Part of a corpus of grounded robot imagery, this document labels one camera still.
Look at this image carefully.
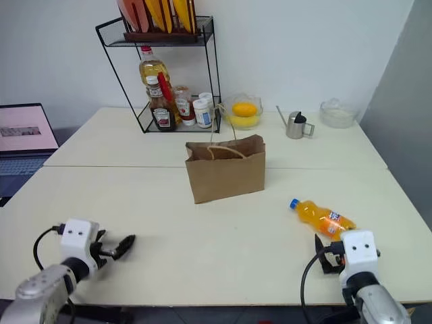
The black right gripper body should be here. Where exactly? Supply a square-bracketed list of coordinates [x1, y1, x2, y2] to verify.
[320, 241, 346, 275]

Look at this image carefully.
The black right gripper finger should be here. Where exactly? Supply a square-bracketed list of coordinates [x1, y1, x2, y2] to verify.
[314, 233, 326, 263]

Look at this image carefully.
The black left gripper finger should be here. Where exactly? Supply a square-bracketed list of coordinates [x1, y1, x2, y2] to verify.
[112, 243, 133, 261]
[116, 234, 136, 251]

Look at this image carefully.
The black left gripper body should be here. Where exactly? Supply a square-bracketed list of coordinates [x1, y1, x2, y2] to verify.
[88, 229, 115, 271]

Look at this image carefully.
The orange soda bottle blue cap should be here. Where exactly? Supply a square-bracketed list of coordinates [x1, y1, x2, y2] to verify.
[289, 198, 357, 242]

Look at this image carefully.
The brown paper bag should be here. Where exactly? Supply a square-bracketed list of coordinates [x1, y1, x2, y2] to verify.
[184, 103, 267, 205]

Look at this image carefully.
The small metal watering can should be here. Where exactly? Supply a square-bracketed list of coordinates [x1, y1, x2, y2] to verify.
[275, 105, 316, 140]

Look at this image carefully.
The Heinz ketchup glass bottle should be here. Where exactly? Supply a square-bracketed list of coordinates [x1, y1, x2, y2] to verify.
[145, 76, 177, 132]

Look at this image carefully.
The empty glass bowl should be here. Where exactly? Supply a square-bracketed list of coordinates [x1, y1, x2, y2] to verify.
[319, 97, 361, 129]

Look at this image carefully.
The open laptop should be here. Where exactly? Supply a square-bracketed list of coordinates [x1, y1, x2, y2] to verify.
[0, 103, 60, 200]

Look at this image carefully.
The small ketchup squeeze bottle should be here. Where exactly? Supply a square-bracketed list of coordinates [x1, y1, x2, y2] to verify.
[173, 86, 196, 127]

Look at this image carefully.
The white jar blue label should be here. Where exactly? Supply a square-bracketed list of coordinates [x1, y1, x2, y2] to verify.
[192, 98, 213, 129]

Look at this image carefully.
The yellow fruit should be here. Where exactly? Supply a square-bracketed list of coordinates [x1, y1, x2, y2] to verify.
[229, 115, 261, 129]

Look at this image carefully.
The yellow sauce bottle red nozzle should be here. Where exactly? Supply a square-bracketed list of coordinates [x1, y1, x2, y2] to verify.
[157, 71, 183, 126]

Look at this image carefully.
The orange round fruit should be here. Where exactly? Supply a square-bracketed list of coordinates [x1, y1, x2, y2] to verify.
[232, 102, 258, 117]

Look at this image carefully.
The glass fruit bowl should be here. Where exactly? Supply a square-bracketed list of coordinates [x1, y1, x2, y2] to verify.
[222, 92, 264, 131]

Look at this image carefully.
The cooking oil bottle red cap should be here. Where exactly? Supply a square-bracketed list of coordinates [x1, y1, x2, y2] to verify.
[138, 45, 169, 99]

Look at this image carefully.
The dark wooden plate rack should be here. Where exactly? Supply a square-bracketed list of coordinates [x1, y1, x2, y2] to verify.
[123, 13, 200, 44]

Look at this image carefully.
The orange pink plate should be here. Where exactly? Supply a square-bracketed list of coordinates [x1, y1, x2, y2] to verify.
[116, 0, 151, 34]

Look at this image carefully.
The yellow plate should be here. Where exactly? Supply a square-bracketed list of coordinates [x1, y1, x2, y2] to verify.
[171, 0, 198, 33]
[144, 0, 175, 34]

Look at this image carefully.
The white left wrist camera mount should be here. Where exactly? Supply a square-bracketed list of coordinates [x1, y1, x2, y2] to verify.
[59, 218, 101, 274]

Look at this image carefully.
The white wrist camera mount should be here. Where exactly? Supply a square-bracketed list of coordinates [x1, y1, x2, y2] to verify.
[59, 218, 101, 274]
[338, 229, 381, 286]

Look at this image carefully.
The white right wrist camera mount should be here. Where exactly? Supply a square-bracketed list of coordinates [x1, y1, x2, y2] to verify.
[338, 229, 381, 286]

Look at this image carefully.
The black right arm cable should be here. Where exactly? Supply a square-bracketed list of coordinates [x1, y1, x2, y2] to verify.
[300, 251, 327, 324]

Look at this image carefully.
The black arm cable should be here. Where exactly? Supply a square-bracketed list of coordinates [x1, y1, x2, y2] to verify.
[300, 251, 327, 324]
[32, 222, 65, 271]

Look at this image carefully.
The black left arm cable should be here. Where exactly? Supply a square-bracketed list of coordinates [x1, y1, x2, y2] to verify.
[32, 222, 65, 271]

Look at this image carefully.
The black wire shelf rack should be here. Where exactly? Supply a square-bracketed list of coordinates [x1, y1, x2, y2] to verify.
[95, 15, 223, 134]

